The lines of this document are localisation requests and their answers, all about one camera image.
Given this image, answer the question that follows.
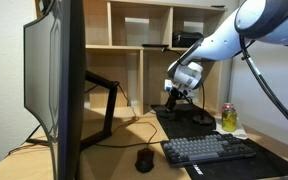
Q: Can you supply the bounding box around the black monitor power cable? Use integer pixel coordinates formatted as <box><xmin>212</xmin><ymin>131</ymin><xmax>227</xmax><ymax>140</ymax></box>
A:
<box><xmin>6</xmin><ymin>124</ymin><xmax>52</xmax><ymax>158</ymax></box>

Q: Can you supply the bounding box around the black monitor stand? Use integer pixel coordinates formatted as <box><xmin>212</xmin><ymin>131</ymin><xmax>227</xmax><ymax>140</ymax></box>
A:
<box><xmin>26</xmin><ymin>70</ymin><xmax>120</xmax><ymax>152</ymax></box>

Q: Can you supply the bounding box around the white paper napkin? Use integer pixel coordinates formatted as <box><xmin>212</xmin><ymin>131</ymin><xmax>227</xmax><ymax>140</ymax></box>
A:
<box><xmin>215</xmin><ymin>116</ymin><xmax>248</xmax><ymax>140</ymax></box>

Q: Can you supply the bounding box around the light wooden cubby shelf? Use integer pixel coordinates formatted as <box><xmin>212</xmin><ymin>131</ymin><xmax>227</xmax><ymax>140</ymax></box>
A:
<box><xmin>82</xmin><ymin>0</ymin><xmax>226</xmax><ymax>115</ymax></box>

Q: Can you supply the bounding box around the black desk mat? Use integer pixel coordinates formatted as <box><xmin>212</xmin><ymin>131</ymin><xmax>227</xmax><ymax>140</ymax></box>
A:
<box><xmin>152</xmin><ymin>104</ymin><xmax>288</xmax><ymax>180</ymax></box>

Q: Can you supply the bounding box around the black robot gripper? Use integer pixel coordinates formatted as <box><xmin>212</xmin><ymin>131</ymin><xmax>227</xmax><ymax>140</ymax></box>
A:
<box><xmin>165</xmin><ymin>89</ymin><xmax>183</xmax><ymax>112</ymax></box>

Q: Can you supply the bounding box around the black computer mouse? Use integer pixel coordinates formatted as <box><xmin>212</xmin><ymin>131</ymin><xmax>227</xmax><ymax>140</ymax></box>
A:
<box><xmin>135</xmin><ymin>148</ymin><xmax>154</xmax><ymax>173</ymax></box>

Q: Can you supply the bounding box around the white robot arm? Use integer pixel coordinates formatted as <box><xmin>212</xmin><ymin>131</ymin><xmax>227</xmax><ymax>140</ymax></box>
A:
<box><xmin>167</xmin><ymin>0</ymin><xmax>288</xmax><ymax>90</ymax></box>

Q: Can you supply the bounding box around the black mouse cable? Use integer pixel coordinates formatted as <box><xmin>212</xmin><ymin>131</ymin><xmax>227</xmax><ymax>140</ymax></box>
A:
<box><xmin>94</xmin><ymin>120</ymin><xmax>162</xmax><ymax>150</ymax></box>

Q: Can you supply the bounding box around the grey mechanical keyboard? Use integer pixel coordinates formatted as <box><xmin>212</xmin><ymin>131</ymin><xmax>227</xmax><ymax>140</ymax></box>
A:
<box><xmin>161</xmin><ymin>134</ymin><xmax>255</xmax><ymax>167</ymax></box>

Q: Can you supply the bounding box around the red drink can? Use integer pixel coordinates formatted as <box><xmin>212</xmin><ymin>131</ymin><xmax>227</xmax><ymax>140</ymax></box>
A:
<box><xmin>222</xmin><ymin>103</ymin><xmax>235</xmax><ymax>113</ymax></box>

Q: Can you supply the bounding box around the black gooseneck desk lamp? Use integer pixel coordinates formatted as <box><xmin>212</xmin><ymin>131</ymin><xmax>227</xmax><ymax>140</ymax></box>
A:
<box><xmin>141</xmin><ymin>43</ymin><xmax>215</xmax><ymax>126</ymax></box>

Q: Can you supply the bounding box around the curved black computer monitor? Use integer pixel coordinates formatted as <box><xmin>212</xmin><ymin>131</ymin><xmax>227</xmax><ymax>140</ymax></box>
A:
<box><xmin>24</xmin><ymin>0</ymin><xmax>85</xmax><ymax>180</ymax></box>

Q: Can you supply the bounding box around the small dark object on shelf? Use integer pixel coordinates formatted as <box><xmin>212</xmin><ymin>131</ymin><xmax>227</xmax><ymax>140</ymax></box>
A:
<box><xmin>211</xmin><ymin>5</ymin><xmax>226</xmax><ymax>8</ymax></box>

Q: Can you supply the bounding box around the yellow drink can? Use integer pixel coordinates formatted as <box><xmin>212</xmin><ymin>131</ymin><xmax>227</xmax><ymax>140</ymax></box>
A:
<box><xmin>222</xmin><ymin>109</ymin><xmax>237</xmax><ymax>132</ymax></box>

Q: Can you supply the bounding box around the black zippered case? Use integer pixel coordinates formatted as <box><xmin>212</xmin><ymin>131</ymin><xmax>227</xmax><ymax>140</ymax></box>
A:
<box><xmin>172</xmin><ymin>30</ymin><xmax>203</xmax><ymax>47</ymax></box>

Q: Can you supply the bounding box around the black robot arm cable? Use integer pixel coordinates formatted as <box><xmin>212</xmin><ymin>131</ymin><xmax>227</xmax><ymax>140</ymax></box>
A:
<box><xmin>238</xmin><ymin>34</ymin><xmax>288</xmax><ymax>139</ymax></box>

